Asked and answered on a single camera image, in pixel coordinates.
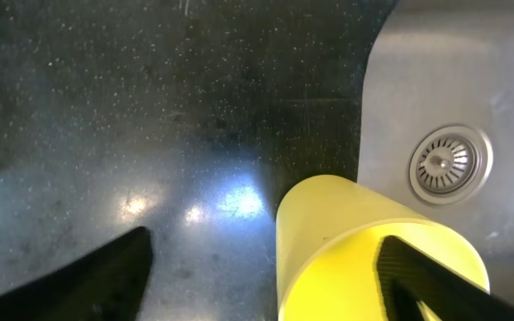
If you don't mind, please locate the yellow cup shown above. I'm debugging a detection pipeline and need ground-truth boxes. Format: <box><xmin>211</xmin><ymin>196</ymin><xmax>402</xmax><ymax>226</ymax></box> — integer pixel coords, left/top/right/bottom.
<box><xmin>275</xmin><ymin>174</ymin><xmax>492</xmax><ymax>321</ymax></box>

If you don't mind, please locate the steel sink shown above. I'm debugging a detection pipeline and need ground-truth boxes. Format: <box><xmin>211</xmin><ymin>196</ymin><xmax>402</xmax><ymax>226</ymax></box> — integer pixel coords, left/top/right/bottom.
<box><xmin>356</xmin><ymin>0</ymin><xmax>514</xmax><ymax>309</ymax></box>

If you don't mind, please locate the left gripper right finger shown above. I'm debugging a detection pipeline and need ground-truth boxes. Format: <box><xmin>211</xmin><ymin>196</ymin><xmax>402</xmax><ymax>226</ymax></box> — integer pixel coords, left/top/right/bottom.
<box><xmin>374</xmin><ymin>235</ymin><xmax>514</xmax><ymax>321</ymax></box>

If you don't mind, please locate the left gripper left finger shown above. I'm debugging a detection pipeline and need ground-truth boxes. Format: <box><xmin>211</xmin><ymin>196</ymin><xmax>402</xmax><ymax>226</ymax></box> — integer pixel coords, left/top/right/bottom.
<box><xmin>0</xmin><ymin>225</ymin><xmax>155</xmax><ymax>321</ymax></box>

